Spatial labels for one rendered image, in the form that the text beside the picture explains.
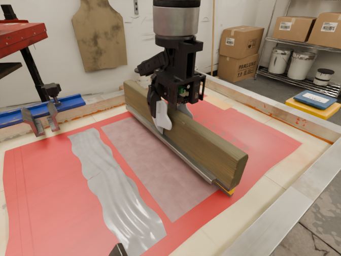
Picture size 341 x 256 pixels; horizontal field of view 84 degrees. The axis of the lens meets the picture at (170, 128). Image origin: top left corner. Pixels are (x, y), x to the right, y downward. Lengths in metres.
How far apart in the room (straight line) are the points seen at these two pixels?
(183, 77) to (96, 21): 2.09
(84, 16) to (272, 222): 2.25
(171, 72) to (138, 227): 0.27
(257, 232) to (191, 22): 0.32
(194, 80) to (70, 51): 2.10
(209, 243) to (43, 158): 0.39
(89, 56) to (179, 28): 2.08
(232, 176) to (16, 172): 0.44
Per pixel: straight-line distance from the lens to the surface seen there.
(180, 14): 0.32
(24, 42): 1.40
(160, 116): 0.41
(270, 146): 0.53
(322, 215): 1.80
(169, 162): 0.43
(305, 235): 1.64
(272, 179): 0.45
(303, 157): 0.54
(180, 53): 0.33
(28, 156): 0.55
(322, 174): 0.45
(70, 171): 0.46
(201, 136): 0.35
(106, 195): 0.38
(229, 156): 0.32
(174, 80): 0.34
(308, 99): 0.79
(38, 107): 0.65
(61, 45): 2.36
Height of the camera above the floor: 1.26
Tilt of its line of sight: 35 degrees down
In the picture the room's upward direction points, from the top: straight up
